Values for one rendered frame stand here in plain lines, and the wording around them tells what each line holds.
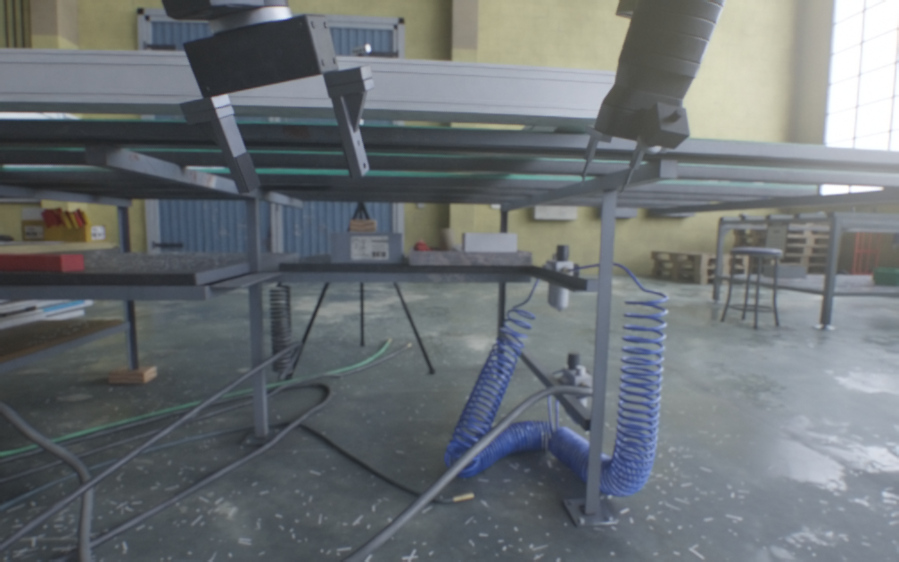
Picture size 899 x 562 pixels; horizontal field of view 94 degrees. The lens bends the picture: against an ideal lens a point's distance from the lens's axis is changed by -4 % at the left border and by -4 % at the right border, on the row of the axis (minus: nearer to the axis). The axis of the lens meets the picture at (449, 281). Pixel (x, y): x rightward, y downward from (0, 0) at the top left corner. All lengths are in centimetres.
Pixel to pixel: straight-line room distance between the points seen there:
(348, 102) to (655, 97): 30
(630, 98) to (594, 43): 800
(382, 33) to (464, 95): 714
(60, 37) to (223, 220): 338
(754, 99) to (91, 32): 1092
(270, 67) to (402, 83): 25
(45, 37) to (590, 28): 825
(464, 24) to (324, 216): 364
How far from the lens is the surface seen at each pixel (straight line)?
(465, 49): 743
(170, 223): 808
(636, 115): 48
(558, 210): 747
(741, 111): 954
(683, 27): 47
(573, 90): 72
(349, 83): 46
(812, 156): 100
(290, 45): 47
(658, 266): 795
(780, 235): 464
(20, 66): 86
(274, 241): 744
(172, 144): 83
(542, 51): 812
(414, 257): 137
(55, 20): 901
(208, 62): 51
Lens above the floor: 69
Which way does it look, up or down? 6 degrees down
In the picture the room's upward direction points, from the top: 1 degrees clockwise
